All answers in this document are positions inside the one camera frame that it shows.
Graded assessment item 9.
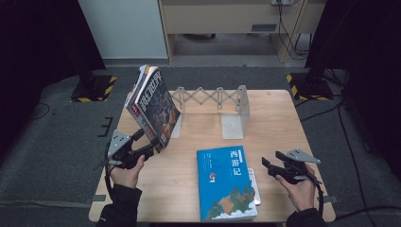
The black floor cable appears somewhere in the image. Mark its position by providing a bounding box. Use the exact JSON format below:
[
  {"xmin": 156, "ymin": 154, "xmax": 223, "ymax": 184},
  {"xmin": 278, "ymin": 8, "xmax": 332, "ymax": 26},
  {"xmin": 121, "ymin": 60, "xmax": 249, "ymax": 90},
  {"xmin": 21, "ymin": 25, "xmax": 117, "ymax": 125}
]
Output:
[
  {"xmin": 31, "ymin": 102, "xmax": 51, "ymax": 121},
  {"xmin": 334, "ymin": 205, "xmax": 401, "ymax": 221},
  {"xmin": 296, "ymin": 94, "xmax": 344, "ymax": 124},
  {"xmin": 337, "ymin": 103, "xmax": 379, "ymax": 227}
]

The white cabinet panel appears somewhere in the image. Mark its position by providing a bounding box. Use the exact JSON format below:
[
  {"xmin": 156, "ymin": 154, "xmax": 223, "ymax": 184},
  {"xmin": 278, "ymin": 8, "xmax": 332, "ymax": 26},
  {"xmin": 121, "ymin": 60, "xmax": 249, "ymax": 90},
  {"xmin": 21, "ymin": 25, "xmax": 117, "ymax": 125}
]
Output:
[{"xmin": 78, "ymin": 0, "xmax": 168, "ymax": 60}]

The white expandable metal bookend rack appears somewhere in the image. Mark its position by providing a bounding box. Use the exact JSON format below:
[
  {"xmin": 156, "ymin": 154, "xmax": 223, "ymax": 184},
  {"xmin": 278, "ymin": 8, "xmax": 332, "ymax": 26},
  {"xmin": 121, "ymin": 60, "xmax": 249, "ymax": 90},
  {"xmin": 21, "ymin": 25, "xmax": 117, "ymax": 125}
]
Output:
[{"xmin": 169, "ymin": 84, "xmax": 251, "ymax": 140}]

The thick blue book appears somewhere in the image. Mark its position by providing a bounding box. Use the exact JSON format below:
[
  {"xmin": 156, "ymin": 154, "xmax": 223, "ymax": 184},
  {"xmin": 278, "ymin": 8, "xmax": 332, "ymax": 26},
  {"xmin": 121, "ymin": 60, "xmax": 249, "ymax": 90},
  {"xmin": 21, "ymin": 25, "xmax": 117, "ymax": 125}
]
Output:
[{"xmin": 196, "ymin": 145, "xmax": 258, "ymax": 222}]

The dark illustrated cover magazine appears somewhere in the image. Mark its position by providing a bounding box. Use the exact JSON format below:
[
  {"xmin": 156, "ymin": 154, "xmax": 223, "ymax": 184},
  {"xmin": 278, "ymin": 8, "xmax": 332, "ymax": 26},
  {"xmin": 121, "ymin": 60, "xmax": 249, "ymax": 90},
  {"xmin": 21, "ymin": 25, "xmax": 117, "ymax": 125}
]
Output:
[{"xmin": 127, "ymin": 66, "xmax": 183, "ymax": 154}]

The hand-held gripper black cable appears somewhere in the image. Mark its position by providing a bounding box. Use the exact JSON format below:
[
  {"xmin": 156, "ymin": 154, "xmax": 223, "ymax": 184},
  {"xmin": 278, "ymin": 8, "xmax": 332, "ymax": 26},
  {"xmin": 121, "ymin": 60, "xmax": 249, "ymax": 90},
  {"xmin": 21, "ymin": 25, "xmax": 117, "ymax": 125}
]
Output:
[
  {"xmin": 103, "ymin": 141, "xmax": 115, "ymax": 197},
  {"xmin": 306, "ymin": 171, "xmax": 326, "ymax": 216}
]

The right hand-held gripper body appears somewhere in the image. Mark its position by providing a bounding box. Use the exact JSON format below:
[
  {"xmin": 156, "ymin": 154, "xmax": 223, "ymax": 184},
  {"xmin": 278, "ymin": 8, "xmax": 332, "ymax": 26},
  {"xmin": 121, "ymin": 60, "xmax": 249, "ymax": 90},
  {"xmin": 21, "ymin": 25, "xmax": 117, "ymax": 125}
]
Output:
[{"xmin": 278, "ymin": 148, "xmax": 322, "ymax": 185}]

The black hanging desk cable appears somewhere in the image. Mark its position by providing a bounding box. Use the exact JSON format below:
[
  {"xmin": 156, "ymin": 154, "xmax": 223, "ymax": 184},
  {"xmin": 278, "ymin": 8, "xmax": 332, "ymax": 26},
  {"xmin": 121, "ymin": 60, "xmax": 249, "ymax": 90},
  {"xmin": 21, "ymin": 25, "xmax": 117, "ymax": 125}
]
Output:
[{"xmin": 277, "ymin": 2, "xmax": 310, "ymax": 61}]

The white caterpillar picture book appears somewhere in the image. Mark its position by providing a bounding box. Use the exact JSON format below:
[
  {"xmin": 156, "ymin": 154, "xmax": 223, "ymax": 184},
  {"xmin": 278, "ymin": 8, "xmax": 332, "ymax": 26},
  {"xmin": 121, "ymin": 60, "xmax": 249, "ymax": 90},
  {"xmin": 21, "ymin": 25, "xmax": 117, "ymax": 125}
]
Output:
[{"xmin": 247, "ymin": 167, "xmax": 262, "ymax": 206}]

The black curtain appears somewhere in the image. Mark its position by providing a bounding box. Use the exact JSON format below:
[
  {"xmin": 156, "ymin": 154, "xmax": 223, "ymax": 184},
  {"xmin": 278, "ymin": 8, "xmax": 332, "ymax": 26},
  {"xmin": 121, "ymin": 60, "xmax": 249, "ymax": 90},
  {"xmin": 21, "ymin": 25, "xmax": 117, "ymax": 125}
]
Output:
[
  {"xmin": 0, "ymin": 0, "xmax": 107, "ymax": 159},
  {"xmin": 305, "ymin": 0, "xmax": 401, "ymax": 181}
]

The person's left hand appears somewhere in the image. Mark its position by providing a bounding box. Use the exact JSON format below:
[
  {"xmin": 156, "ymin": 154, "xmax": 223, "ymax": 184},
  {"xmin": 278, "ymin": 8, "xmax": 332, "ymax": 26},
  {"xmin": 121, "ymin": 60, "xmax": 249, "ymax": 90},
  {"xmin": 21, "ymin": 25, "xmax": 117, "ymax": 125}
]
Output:
[{"xmin": 108, "ymin": 154, "xmax": 147, "ymax": 190}]

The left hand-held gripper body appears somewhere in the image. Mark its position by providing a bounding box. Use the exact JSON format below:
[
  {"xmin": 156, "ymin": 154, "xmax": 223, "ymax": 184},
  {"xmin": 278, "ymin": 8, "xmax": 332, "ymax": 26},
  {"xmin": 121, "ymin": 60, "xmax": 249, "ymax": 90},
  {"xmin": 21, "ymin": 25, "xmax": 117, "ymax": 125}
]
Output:
[{"xmin": 107, "ymin": 130, "xmax": 146, "ymax": 170}]

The person's right hand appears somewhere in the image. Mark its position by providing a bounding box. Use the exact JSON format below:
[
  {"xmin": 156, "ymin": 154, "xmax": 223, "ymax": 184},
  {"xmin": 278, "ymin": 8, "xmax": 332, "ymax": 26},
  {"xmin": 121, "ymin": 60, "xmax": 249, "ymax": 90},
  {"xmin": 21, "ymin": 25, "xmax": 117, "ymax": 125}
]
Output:
[{"xmin": 275, "ymin": 163, "xmax": 319, "ymax": 213}]

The right hand-held gripper black cable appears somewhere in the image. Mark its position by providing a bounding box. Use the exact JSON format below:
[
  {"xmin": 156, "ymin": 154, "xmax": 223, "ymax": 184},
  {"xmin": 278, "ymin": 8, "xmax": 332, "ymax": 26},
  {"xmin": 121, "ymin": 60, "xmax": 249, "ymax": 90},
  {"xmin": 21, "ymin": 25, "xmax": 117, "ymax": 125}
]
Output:
[{"xmin": 306, "ymin": 171, "xmax": 326, "ymax": 216}]

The black stand with striped base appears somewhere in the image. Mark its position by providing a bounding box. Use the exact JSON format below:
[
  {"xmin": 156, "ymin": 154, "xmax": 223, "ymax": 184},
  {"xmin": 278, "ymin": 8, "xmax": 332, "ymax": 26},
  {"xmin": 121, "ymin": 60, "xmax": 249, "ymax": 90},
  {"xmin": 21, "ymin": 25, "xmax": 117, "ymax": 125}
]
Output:
[
  {"xmin": 286, "ymin": 67, "xmax": 335, "ymax": 102},
  {"xmin": 70, "ymin": 56, "xmax": 117, "ymax": 103}
]

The light wooden desk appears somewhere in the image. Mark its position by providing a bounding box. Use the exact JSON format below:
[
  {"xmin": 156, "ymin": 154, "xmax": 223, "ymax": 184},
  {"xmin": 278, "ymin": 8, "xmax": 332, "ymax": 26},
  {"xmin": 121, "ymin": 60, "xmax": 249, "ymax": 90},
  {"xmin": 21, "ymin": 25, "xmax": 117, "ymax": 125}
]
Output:
[{"xmin": 157, "ymin": 0, "xmax": 327, "ymax": 65}]

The left hand-held gripper black cable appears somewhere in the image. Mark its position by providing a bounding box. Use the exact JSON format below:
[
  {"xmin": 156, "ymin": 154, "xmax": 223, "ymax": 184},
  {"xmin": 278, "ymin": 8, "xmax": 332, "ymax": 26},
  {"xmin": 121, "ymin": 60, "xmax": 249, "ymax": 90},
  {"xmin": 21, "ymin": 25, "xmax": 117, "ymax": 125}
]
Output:
[{"xmin": 103, "ymin": 141, "xmax": 115, "ymax": 197}]

